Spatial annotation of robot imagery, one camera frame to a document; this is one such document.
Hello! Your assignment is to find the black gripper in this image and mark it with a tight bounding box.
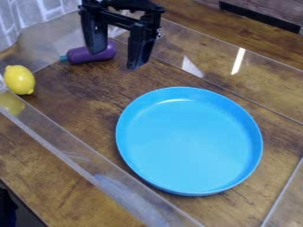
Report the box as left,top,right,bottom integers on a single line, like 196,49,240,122
79,0,165,70

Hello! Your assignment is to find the yellow lemon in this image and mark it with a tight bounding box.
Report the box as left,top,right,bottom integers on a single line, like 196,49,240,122
4,65,36,95

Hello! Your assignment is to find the blue round tray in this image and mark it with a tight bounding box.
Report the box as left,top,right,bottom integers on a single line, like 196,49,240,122
116,87,264,196

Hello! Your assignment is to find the purple toy eggplant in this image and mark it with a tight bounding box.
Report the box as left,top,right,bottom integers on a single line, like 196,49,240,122
60,41,116,65

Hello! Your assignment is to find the clear acrylic barrier wall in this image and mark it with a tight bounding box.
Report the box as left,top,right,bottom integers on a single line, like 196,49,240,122
0,1,303,227

